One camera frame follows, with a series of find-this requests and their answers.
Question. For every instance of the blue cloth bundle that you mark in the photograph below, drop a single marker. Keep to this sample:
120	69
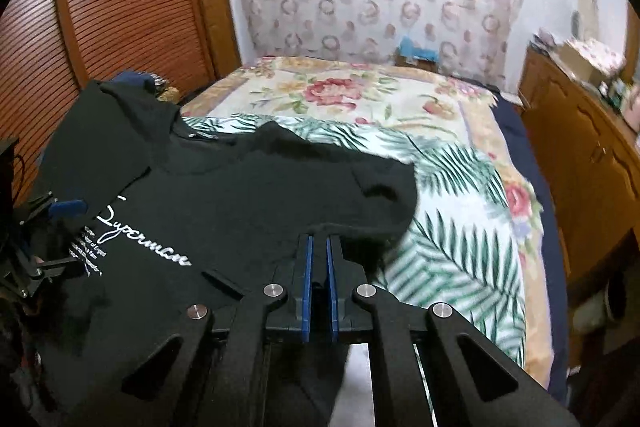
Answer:
417	49

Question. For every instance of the black printed t-shirt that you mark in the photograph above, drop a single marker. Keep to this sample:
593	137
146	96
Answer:
250	187

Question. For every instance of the pink bottle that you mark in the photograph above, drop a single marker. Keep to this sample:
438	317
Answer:
632	104

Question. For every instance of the wooden sideboard cabinet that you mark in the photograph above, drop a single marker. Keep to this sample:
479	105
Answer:
580	157

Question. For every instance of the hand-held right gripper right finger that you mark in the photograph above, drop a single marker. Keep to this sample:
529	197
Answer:
332	287

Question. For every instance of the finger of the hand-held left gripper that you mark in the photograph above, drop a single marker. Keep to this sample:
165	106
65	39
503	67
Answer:
74	207
60	262

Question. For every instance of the green leaf print blanket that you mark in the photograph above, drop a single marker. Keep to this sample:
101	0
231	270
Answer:
450	232

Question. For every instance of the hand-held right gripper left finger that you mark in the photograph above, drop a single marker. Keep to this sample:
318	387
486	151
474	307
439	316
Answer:
307	287

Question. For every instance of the wooden louvered wardrobe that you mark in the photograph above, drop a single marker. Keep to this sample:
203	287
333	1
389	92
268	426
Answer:
125	7

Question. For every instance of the navy bed sheet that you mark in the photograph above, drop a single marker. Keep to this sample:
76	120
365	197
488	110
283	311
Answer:
550	257

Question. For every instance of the floral beige blanket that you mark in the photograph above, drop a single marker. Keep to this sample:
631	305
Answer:
350	92

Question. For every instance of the cardboard box with floral cloth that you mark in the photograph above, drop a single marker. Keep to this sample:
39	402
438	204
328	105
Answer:
587	57

